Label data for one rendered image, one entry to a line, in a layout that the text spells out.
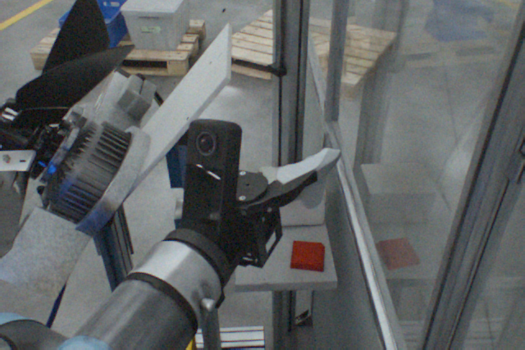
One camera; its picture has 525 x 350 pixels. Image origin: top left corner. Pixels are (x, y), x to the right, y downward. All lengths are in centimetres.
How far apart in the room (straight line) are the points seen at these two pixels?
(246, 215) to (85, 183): 66
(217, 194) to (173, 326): 12
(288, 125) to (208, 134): 97
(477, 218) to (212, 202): 27
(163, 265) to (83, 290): 200
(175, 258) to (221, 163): 9
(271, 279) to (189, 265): 78
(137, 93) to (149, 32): 264
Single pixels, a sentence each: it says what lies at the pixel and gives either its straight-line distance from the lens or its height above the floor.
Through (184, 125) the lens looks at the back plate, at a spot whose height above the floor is 126.
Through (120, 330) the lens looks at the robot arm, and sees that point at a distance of 39.
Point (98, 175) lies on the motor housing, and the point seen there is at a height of 113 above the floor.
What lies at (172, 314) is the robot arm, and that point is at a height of 146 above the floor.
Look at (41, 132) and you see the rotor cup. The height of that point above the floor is 120.
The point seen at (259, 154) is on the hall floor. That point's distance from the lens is 299.
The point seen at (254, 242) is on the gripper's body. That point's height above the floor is 143.
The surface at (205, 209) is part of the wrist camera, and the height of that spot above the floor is 148.
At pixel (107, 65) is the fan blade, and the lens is 98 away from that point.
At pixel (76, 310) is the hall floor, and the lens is 236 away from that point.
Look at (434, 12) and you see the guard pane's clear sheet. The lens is 70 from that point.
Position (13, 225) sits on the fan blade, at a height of 119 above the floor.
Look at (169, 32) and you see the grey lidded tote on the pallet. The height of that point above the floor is 30.
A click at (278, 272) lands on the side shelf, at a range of 121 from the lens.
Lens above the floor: 179
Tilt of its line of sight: 36 degrees down
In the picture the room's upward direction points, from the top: straight up
